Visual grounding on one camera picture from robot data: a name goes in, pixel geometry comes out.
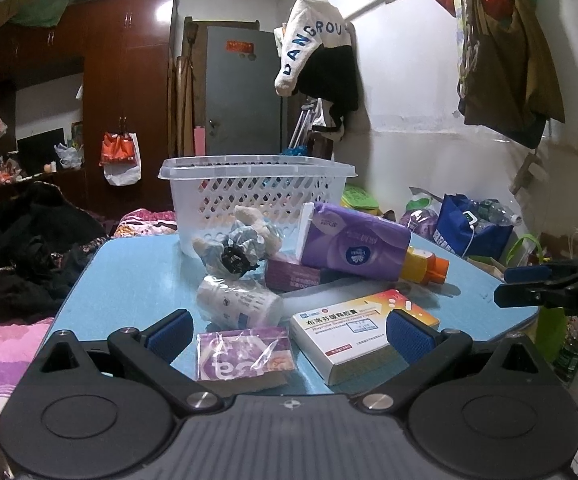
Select white black hanging hoodie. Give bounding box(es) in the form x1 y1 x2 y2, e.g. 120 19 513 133
274 0 359 141

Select olive hanging bags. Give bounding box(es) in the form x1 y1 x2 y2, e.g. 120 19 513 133
435 0 566 150

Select white medicine bottle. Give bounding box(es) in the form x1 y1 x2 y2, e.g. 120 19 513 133
197 275 283 330

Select black television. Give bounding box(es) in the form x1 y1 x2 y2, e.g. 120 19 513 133
17 128 65 176

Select dark purple box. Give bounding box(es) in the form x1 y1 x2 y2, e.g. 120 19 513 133
264 254 341 292

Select grey metal door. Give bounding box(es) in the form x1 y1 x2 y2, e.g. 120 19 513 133
205 26 281 155

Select orange yellow bottle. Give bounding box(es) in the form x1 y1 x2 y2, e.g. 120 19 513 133
400 247 449 285

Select red brown wardrobe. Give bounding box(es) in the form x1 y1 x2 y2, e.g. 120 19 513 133
0 0 176 218

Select blue shopping bag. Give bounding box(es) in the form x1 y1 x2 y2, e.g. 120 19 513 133
432 194 513 259

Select purple tea box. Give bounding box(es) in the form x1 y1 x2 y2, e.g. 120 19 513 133
196 327 295 396

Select green lunch box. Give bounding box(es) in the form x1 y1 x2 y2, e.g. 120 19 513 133
340 184 379 211

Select beige plush toy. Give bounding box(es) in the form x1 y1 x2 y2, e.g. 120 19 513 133
191 206 283 281

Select purple tissue pack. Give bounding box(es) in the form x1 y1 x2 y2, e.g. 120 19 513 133
295 202 411 281

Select white plastic basket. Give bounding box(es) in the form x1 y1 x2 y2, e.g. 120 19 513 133
159 155 356 257

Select orange white hanging bag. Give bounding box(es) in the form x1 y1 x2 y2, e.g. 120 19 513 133
99 132 142 186

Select black clothes pile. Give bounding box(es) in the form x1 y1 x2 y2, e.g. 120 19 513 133
0 182 108 324

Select white orange medicine box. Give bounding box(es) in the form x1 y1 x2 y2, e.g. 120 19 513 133
289 289 440 387

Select purple snack bag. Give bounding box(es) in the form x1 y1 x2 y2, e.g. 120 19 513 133
399 208 438 240

